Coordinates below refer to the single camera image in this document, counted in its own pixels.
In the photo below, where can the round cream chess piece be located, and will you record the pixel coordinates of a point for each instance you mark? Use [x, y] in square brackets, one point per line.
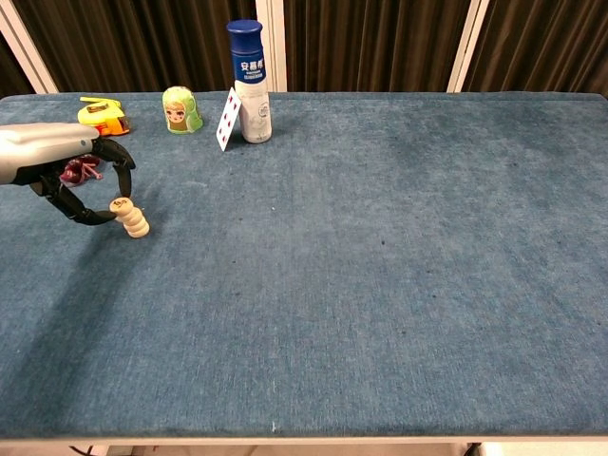
[137, 219]
[120, 205]
[140, 225]
[139, 232]
[132, 214]

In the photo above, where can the white frame post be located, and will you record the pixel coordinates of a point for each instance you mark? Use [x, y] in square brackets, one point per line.
[26, 52]
[279, 47]
[468, 47]

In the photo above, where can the red diamonds playing card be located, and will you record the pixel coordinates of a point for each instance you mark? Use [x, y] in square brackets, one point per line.
[229, 121]

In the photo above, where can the blue capped white bottle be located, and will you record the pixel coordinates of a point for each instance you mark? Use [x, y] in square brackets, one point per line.
[252, 85]

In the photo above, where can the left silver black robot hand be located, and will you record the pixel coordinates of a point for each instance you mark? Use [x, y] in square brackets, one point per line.
[43, 149]

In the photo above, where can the green doll figurine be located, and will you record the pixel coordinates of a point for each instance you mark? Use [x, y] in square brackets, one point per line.
[181, 111]

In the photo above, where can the yellow orange tape measure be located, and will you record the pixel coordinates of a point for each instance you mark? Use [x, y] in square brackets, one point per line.
[102, 116]

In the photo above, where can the blue felt table cover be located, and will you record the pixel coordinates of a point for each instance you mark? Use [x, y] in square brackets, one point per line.
[356, 261]

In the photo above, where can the black pleated curtain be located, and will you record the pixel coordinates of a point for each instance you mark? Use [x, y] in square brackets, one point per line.
[142, 43]
[546, 43]
[12, 81]
[370, 43]

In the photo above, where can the dark purple grape bunch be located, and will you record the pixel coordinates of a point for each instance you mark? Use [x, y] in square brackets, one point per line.
[76, 171]

